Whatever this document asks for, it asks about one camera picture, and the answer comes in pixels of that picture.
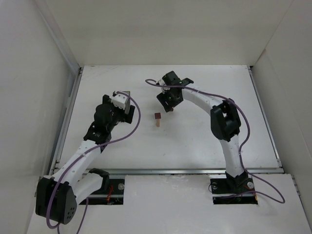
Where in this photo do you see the purple cable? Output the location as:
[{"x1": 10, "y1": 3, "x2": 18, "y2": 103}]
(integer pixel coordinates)
[
  {"x1": 145, "y1": 78, "x2": 286, "y2": 204},
  {"x1": 45, "y1": 90, "x2": 142, "y2": 234}
]

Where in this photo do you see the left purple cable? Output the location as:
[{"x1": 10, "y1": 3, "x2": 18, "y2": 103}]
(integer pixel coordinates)
[{"x1": 45, "y1": 90, "x2": 142, "y2": 234}]

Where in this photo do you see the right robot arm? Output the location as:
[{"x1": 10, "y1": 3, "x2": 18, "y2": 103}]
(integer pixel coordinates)
[{"x1": 155, "y1": 71, "x2": 248, "y2": 188}]

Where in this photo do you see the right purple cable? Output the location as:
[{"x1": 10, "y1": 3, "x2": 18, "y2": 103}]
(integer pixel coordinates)
[{"x1": 145, "y1": 78, "x2": 286, "y2": 204}]

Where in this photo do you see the aluminium left rail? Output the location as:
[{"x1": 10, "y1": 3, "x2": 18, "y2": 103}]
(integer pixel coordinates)
[{"x1": 46, "y1": 67, "x2": 83, "y2": 175}]

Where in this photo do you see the aluminium front rail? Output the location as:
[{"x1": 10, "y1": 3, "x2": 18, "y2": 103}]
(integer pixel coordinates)
[{"x1": 52, "y1": 168, "x2": 285, "y2": 175}]

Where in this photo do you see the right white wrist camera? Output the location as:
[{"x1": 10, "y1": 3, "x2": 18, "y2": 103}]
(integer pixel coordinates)
[{"x1": 156, "y1": 79, "x2": 170, "y2": 93}]

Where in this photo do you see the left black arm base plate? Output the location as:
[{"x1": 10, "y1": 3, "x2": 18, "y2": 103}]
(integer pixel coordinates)
[{"x1": 88, "y1": 178, "x2": 125, "y2": 205}]

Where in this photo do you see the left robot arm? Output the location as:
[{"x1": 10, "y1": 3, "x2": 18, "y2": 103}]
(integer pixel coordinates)
[{"x1": 35, "y1": 91, "x2": 139, "y2": 229}]

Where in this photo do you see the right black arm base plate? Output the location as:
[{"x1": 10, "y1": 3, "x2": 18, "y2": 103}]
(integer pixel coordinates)
[{"x1": 210, "y1": 177, "x2": 258, "y2": 205}]

